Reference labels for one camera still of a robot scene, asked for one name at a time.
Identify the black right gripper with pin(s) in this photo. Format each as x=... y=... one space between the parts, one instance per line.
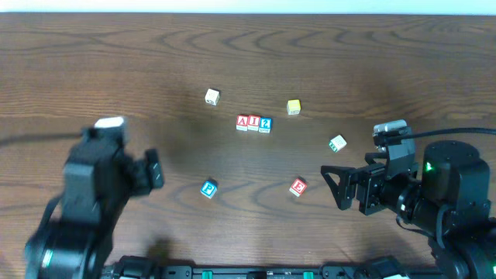
x=366 y=188

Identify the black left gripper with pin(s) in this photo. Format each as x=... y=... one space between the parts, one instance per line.
x=153 y=169

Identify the blue number 2 block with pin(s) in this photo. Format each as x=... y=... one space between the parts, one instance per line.
x=265 y=125

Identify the red letter A block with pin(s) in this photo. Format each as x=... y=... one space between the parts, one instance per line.
x=242 y=122

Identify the red letter I block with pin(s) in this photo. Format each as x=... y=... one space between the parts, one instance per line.
x=253 y=122

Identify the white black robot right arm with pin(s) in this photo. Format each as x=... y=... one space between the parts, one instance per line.
x=445 y=198

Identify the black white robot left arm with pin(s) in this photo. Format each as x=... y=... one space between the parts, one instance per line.
x=74 y=237

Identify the red letter E block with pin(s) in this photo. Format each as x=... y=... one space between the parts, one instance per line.
x=298 y=187

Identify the green edged wooden block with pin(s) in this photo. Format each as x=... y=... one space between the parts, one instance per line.
x=337 y=143

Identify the blue letter P block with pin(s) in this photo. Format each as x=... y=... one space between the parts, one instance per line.
x=209 y=189

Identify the yellow wooden block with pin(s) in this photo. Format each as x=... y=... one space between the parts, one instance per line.
x=293 y=107

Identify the plain white wooden block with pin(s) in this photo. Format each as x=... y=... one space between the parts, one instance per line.
x=212 y=96

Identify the black mounting rail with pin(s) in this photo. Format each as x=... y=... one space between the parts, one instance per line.
x=386 y=267

